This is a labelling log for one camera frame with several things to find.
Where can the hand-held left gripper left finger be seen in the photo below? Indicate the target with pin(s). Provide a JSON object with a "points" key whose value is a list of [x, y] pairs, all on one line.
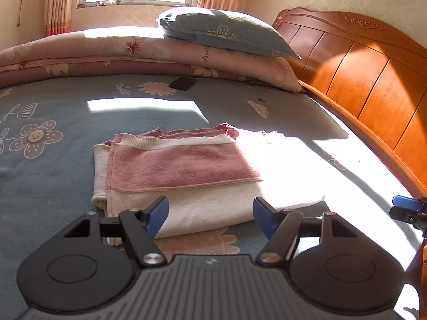
{"points": [[157, 216]]}

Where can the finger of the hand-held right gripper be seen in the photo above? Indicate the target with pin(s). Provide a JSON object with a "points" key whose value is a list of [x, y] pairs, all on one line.
{"points": [[405, 202], [410, 216]]}

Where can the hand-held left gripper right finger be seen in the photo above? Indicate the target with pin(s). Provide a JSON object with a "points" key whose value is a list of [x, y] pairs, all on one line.
{"points": [[265, 218]]}

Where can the pink and white sweater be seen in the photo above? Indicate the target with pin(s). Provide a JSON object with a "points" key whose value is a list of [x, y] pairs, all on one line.
{"points": [[183, 166]]}

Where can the wooden headboard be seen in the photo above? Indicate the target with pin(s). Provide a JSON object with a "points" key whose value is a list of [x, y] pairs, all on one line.
{"points": [[367, 83]]}

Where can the black phone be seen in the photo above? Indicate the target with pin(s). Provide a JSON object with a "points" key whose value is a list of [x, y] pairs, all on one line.
{"points": [[182, 83]]}

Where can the pink floral folded quilt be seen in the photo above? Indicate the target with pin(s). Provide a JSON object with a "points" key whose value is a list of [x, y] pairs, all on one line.
{"points": [[100, 50]]}

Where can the grey-green pillow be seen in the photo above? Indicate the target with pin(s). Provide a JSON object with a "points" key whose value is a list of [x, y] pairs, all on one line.
{"points": [[216, 30]]}

